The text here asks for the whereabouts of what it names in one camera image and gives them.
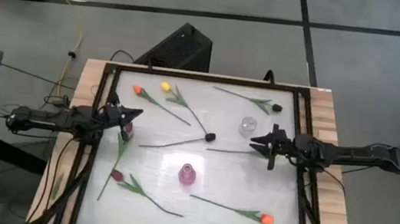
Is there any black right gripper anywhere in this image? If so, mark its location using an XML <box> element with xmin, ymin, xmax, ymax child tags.
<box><xmin>246</xmin><ymin>120</ymin><xmax>299</xmax><ymax>174</ymax></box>

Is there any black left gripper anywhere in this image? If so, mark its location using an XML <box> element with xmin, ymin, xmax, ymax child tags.
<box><xmin>94</xmin><ymin>89</ymin><xmax>147</xmax><ymax>143</ymax></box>

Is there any yellow tulip with green stem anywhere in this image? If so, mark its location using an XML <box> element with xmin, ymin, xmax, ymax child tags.
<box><xmin>205</xmin><ymin>144</ymin><xmax>271</xmax><ymax>160</ymax></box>
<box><xmin>154</xmin><ymin>81</ymin><xmax>215</xmax><ymax>136</ymax></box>

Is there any dark red tulip green stem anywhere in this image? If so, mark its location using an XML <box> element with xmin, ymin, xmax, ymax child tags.
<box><xmin>96</xmin><ymin>119</ymin><xmax>137</xmax><ymax>205</ymax></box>
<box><xmin>106</xmin><ymin>169</ymin><xmax>190</xmax><ymax>218</ymax></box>

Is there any thin black cable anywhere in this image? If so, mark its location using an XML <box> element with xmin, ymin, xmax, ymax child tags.
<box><xmin>0</xmin><ymin>61</ymin><xmax>79</xmax><ymax>92</ymax></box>

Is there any black board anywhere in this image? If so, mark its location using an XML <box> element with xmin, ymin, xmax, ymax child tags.
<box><xmin>0</xmin><ymin>133</ymin><xmax>51</xmax><ymax>176</ymax></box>

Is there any black metal table frame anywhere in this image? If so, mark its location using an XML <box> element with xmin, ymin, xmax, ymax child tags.
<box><xmin>28</xmin><ymin>53</ymin><xmax>372</xmax><ymax>224</ymax></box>

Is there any black perforated box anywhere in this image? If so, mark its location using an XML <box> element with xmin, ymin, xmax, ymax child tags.
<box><xmin>132</xmin><ymin>16</ymin><xmax>216</xmax><ymax>74</ymax></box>

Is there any orange tulip with green stem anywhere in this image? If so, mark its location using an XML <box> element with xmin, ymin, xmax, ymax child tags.
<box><xmin>128</xmin><ymin>84</ymin><xmax>197</xmax><ymax>127</ymax></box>
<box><xmin>187</xmin><ymin>193</ymin><xmax>276</xmax><ymax>224</ymax></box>

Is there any clear glass vase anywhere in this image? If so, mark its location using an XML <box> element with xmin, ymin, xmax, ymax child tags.
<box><xmin>238</xmin><ymin>114</ymin><xmax>260</xmax><ymax>139</ymax></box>

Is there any thin yellow cable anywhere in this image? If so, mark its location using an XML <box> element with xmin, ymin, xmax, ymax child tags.
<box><xmin>55</xmin><ymin>28</ymin><xmax>84</xmax><ymax>101</ymax></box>

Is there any black tulip with green stem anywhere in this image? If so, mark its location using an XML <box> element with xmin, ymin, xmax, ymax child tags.
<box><xmin>210</xmin><ymin>85</ymin><xmax>285</xmax><ymax>118</ymax></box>
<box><xmin>137</xmin><ymin>123</ymin><xmax>217</xmax><ymax>158</ymax></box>

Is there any pink glass vase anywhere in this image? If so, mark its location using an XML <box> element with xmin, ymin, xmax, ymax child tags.
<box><xmin>177</xmin><ymin>162</ymin><xmax>198</xmax><ymax>187</ymax></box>

